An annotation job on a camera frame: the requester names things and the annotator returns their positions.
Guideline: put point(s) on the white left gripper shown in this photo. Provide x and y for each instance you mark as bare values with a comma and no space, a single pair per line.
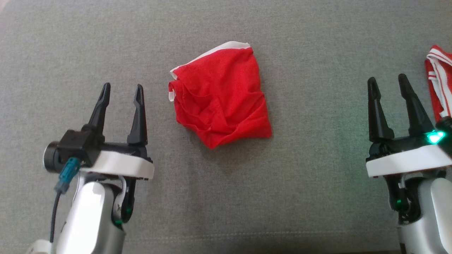
123,164

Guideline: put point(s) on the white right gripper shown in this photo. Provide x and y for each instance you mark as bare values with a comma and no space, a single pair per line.
406,158

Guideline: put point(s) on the red shirt white striped sleeves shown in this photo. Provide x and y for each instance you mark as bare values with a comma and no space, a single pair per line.
441,81

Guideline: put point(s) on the red garment white trim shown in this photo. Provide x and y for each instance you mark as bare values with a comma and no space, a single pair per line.
222,102

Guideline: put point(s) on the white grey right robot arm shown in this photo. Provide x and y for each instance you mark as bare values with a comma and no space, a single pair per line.
430,211

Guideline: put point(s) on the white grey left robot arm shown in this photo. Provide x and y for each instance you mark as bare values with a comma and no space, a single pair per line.
91,218

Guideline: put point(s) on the grey fabric sofa seat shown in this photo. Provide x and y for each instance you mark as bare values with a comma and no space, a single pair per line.
247,197

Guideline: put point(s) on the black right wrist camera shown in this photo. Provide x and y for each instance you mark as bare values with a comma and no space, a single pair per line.
446,128

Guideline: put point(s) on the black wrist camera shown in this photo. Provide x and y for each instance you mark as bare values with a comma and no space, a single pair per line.
74,150
446,128

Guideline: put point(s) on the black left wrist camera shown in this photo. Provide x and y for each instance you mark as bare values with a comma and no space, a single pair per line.
74,150

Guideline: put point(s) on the blue left camera connector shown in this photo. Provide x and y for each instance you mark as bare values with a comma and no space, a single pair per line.
67,176

